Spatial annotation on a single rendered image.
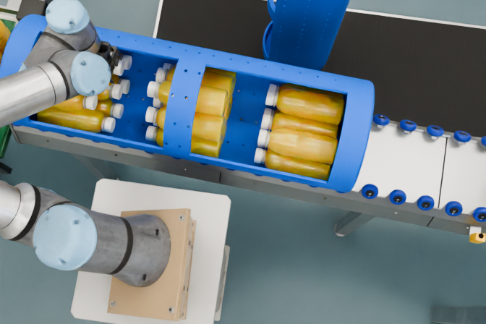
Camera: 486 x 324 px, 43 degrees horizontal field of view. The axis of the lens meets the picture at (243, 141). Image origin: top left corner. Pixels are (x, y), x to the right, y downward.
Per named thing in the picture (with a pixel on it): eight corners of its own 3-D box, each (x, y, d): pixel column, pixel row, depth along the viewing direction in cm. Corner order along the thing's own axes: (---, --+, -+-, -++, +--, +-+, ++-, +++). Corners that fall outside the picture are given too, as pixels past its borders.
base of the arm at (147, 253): (158, 296, 124) (119, 293, 117) (114, 275, 135) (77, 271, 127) (178, 223, 126) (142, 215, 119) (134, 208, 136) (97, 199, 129)
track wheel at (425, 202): (437, 201, 162) (436, 196, 163) (420, 197, 162) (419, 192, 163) (432, 213, 164) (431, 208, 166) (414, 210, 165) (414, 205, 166)
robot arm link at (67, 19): (33, 22, 117) (56, -15, 119) (50, 46, 128) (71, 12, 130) (69, 38, 116) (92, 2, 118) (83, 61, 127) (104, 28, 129)
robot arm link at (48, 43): (32, 82, 112) (64, 33, 115) (4, 76, 120) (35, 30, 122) (64, 105, 117) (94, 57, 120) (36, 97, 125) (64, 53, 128)
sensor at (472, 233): (479, 244, 168) (486, 241, 163) (468, 241, 168) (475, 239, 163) (482, 216, 170) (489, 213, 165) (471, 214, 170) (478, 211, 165)
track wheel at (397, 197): (408, 195, 162) (408, 190, 164) (391, 192, 162) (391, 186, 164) (403, 207, 165) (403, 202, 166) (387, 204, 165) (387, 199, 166)
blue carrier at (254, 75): (341, 200, 166) (362, 182, 138) (26, 135, 169) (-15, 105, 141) (359, 100, 172) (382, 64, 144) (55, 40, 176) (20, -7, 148)
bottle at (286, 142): (338, 134, 155) (268, 120, 156) (338, 143, 149) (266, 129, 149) (331, 159, 157) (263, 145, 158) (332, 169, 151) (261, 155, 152)
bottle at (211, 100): (229, 92, 155) (160, 79, 156) (228, 87, 148) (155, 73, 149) (223, 119, 154) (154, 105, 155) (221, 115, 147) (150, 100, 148)
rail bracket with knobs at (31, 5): (48, 44, 181) (37, 29, 171) (24, 39, 181) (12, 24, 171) (57, 14, 184) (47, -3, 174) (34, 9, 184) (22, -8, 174)
